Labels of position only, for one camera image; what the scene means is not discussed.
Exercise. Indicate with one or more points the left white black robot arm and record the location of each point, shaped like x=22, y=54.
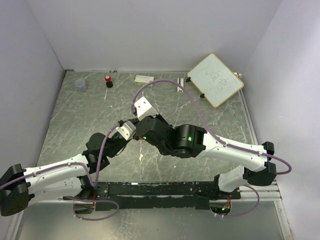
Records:
x=21, y=187

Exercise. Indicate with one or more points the aluminium extrusion rail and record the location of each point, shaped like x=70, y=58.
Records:
x=266, y=193

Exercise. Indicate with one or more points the red black stamp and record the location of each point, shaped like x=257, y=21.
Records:
x=108, y=81

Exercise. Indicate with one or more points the white stapler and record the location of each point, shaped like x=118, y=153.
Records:
x=180, y=82

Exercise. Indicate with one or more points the yellow framed whiteboard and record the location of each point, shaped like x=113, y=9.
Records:
x=215, y=80

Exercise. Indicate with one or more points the clear plastic cup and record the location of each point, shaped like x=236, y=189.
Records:
x=81, y=85

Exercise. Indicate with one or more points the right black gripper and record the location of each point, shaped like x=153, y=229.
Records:
x=166, y=124

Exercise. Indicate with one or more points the white green staple box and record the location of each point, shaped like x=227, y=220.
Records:
x=141, y=80

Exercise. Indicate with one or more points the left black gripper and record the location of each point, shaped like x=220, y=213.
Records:
x=135, y=120

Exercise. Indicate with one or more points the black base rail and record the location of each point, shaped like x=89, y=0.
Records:
x=149, y=195

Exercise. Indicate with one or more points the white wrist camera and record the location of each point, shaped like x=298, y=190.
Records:
x=126, y=132
x=144, y=108

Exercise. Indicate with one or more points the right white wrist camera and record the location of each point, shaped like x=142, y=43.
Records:
x=144, y=108

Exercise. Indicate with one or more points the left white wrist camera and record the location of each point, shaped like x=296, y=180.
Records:
x=126, y=132

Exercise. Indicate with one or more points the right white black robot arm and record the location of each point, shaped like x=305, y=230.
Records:
x=190, y=141

